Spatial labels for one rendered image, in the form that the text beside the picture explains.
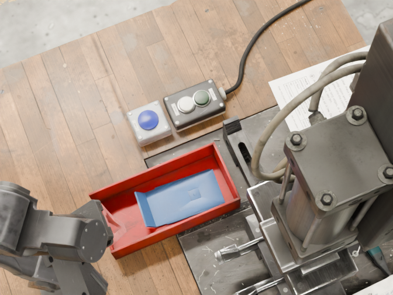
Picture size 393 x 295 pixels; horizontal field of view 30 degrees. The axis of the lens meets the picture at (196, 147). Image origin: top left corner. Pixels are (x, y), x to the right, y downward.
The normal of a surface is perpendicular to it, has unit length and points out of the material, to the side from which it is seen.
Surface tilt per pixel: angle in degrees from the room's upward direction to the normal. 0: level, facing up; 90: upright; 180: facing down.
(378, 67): 90
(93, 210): 31
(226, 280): 0
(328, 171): 0
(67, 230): 26
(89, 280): 59
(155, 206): 0
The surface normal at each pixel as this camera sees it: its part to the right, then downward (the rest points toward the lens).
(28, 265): 0.56, -0.16
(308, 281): -0.04, -0.34
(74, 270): -0.50, -0.08
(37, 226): -0.46, -0.38
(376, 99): -0.92, 0.38
